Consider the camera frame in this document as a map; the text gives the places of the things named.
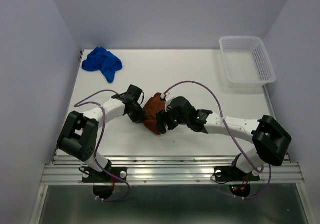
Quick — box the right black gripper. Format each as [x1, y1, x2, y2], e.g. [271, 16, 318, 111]
[154, 105, 189, 134]

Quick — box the brown towel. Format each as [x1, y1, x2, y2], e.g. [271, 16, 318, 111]
[143, 92, 165, 135]

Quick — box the blue towel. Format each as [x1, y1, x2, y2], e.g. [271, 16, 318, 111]
[81, 47, 123, 83]

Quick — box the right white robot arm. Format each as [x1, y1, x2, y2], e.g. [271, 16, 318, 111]
[156, 94, 292, 179]

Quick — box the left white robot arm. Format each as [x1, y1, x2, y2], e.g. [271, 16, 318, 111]
[57, 84, 147, 181]

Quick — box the white plastic basket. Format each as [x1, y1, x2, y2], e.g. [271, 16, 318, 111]
[219, 36, 277, 88]

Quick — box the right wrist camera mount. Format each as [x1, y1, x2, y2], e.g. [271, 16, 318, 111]
[160, 93, 175, 112]

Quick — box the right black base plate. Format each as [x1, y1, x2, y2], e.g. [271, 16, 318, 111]
[211, 166, 260, 183]

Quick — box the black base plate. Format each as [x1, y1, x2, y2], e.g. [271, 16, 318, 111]
[79, 166, 128, 183]
[211, 166, 260, 183]

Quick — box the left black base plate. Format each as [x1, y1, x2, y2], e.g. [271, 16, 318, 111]
[79, 166, 128, 183]

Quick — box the aluminium mounting rail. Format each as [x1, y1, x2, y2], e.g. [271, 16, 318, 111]
[40, 155, 305, 186]

